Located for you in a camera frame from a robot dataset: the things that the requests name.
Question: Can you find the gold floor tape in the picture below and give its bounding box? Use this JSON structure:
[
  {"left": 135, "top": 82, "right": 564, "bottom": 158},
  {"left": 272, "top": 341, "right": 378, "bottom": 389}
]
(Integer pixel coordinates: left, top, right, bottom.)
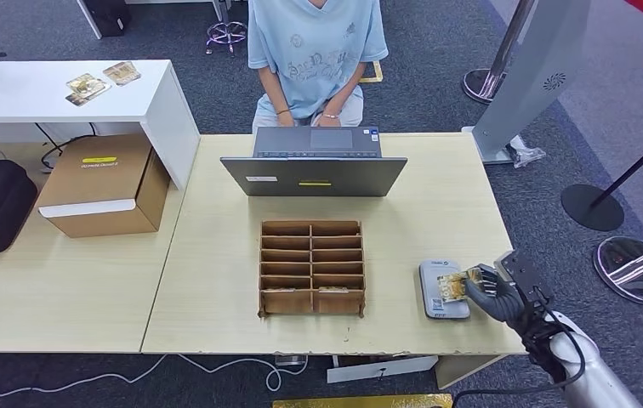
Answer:
[{"left": 271, "top": 394, "right": 457, "bottom": 408}]

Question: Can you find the grey laptop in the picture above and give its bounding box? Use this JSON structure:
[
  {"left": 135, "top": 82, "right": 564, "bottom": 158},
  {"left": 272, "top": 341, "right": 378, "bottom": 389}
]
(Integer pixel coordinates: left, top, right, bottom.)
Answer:
[{"left": 219, "top": 126, "right": 409, "bottom": 198}]

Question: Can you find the brown cardboard box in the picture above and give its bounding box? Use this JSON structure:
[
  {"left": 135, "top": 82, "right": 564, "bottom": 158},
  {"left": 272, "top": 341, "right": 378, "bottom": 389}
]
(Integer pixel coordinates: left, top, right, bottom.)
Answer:
[{"left": 35, "top": 133, "right": 172, "bottom": 239}]

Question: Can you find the grey card reader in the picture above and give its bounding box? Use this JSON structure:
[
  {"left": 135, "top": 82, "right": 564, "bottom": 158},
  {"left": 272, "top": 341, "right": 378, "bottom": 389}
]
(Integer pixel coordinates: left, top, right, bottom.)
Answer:
[{"left": 418, "top": 258, "right": 472, "bottom": 321}]

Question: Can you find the chrome stool base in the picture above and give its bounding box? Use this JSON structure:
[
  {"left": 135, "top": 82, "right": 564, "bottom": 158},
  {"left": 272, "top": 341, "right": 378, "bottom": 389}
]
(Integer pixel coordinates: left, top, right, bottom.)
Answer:
[{"left": 206, "top": 0, "right": 249, "bottom": 58}]

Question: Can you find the white floor cable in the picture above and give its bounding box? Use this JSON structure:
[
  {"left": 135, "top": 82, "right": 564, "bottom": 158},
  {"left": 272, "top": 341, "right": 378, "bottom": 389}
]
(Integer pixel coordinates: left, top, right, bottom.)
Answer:
[{"left": 0, "top": 353, "right": 309, "bottom": 400}]

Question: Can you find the cardboard card organiser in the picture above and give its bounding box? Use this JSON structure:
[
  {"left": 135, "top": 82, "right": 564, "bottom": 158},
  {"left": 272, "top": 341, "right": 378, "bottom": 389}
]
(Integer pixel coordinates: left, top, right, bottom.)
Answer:
[{"left": 258, "top": 219, "right": 367, "bottom": 320}]

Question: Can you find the patterned gold ID card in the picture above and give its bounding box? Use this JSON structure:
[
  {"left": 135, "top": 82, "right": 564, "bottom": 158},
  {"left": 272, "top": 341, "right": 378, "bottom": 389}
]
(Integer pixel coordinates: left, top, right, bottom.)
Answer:
[{"left": 436, "top": 268, "right": 483, "bottom": 305}]

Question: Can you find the clear plastic wrap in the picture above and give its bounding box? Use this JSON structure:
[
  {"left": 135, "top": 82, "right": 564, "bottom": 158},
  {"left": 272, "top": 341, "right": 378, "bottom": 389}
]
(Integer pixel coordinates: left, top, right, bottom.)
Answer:
[{"left": 506, "top": 134, "right": 548, "bottom": 169}]

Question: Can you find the black stanchion post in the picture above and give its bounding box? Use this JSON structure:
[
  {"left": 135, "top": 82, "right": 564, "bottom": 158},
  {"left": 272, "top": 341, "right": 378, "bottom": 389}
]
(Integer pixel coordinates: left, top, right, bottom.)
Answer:
[{"left": 560, "top": 119, "right": 643, "bottom": 233}]

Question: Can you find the silver kiosk stand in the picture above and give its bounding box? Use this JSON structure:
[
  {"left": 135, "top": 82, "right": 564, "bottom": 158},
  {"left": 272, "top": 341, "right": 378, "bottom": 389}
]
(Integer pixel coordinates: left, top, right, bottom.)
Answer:
[{"left": 471, "top": 0, "right": 595, "bottom": 166}]

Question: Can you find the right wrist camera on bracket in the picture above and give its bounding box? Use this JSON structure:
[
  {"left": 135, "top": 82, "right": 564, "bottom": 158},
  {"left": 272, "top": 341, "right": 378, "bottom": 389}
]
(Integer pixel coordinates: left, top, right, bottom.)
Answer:
[{"left": 492, "top": 250, "right": 554, "bottom": 308}]

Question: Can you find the white desk foot plate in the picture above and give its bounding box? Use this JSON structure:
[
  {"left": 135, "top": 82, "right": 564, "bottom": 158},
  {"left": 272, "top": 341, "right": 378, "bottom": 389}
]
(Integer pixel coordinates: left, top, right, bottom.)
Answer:
[{"left": 326, "top": 355, "right": 440, "bottom": 385}]

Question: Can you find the white side table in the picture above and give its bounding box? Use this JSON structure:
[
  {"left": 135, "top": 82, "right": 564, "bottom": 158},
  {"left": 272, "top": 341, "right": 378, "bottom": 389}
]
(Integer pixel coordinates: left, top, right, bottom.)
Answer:
[{"left": 0, "top": 59, "right": 202, "bottom": 191}]

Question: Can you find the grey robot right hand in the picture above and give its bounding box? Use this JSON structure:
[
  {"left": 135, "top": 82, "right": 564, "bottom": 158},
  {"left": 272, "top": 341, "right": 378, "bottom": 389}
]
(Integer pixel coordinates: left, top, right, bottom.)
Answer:
[{"left": 464, "top": 264, "right": 528, "bottom": 326}]

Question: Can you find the person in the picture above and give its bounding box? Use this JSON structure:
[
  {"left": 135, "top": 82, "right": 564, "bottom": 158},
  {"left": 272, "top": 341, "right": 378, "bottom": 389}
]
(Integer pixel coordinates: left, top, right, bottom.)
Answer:
[{"left": 247, "top": 0, "right": 390, "bottom": 134}]

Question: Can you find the chrome stanchion post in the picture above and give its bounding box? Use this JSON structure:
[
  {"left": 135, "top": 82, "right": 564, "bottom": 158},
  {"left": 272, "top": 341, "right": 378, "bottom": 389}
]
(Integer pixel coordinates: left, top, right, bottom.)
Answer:
[
  {"left": 592, "top": 233, "right": 643, "bottom": 305},
  {"left": 462, "top": 0, "right": 536, "bottom": 106}
]

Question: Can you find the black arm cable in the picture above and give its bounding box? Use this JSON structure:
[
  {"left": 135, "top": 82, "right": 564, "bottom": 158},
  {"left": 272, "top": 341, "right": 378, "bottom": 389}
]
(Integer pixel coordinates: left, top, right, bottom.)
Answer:
[{"left": 451, "top": 292, "right": 589, "bottom": 408}]

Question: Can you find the black computer tower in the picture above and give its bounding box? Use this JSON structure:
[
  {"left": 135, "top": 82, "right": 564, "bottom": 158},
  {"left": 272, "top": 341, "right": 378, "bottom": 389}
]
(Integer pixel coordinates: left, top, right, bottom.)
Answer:
[{"left": 83, "top": 0, "right": 132, "bottom": 39}]

